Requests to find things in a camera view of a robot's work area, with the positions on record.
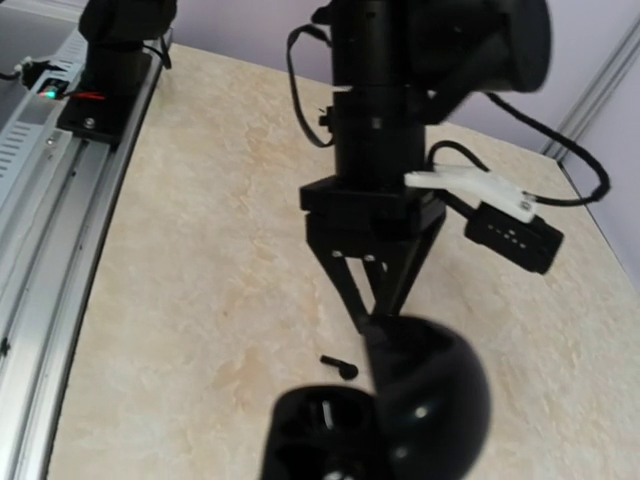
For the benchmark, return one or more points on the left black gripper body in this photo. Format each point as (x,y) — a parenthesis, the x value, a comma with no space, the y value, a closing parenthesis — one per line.
(355,223)

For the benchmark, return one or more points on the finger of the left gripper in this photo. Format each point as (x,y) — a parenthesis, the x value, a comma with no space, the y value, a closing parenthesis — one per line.
(335,265)
(401,263)

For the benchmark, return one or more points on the black round charging case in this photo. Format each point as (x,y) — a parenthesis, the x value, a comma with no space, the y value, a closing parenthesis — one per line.
(428,416)

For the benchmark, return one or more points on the black earbud front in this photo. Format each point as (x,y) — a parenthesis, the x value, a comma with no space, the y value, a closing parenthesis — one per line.
(347,371)

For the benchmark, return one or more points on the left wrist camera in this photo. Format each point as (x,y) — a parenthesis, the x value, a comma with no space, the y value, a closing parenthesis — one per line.
(499,215)

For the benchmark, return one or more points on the left aluminium frame post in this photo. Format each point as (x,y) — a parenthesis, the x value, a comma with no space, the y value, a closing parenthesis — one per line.
(601,96)

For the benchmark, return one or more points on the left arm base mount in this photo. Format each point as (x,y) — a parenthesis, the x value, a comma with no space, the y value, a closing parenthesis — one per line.
(110,85)

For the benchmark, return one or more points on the front aluminium rail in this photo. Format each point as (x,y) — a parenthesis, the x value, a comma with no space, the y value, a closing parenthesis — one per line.
(63,163)

